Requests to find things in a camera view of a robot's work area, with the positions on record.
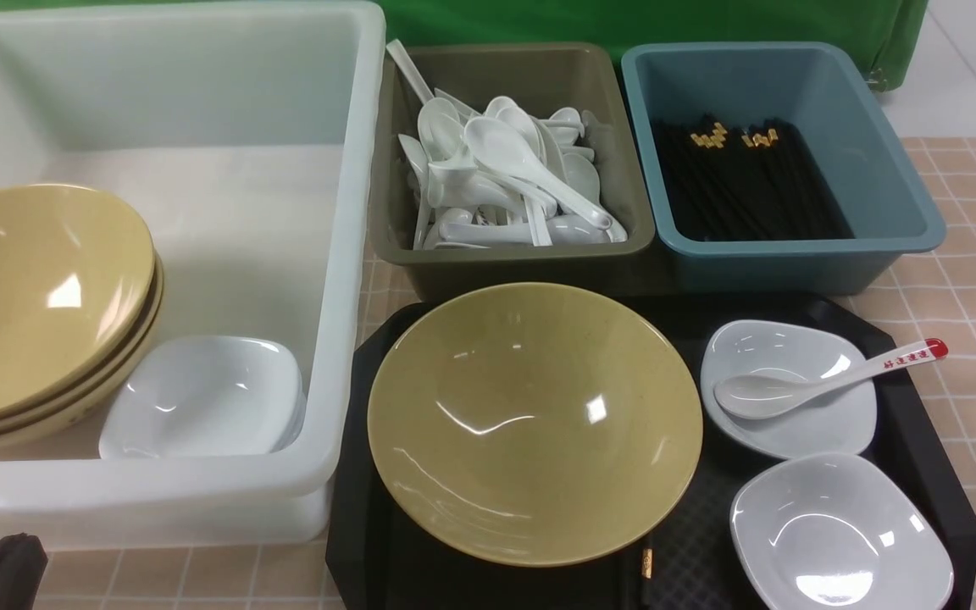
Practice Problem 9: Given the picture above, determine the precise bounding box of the top white soup spoon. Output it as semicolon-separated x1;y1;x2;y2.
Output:
463;116;613;230

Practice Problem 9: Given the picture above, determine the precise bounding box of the pile of white spoons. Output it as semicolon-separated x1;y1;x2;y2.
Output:
398;89;629;250

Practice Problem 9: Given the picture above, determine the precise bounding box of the bottom stacked tan bowl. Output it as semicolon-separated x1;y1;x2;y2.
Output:
0;290;165;447

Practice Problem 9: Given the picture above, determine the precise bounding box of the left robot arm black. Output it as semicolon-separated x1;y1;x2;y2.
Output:
0;533;49;609

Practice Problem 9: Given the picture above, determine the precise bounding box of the tan noodle bowl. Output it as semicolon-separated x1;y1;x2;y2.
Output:
365;283;704;568

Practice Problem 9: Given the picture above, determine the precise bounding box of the white spoon red handle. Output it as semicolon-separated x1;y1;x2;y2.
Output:
713;337;950;420

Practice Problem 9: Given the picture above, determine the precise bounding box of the white side dish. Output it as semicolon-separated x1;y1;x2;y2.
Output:
700;319;878;460
729;454;954;609

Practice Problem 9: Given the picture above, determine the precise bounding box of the black plastic serving tray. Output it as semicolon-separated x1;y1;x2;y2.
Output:
325;302;976;609

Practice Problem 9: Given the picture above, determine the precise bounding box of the blue plastic chopstick bin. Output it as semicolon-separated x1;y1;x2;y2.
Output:
621;42;946;295

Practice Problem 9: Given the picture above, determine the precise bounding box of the middle stacked tan bowl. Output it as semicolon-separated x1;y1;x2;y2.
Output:
0;253;165;434

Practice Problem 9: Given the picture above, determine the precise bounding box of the white spoon leaning on rim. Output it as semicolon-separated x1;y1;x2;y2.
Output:
385;39;435;104

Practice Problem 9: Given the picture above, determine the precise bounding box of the black chopstick gold band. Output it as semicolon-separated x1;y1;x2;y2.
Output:
638;532;654;609

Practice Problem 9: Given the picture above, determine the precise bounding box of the white dish in tub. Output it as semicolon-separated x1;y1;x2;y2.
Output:
98;335;307;460

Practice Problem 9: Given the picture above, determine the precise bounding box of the green cloth backdrop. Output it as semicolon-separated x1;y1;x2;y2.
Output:
0;0;931;92

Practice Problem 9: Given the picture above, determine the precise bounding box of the bundle of black chopsticks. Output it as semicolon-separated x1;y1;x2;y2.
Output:
651;114;854;242

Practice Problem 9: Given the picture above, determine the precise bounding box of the large white plastic tub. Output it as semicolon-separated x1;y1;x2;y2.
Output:
0;1;386;551

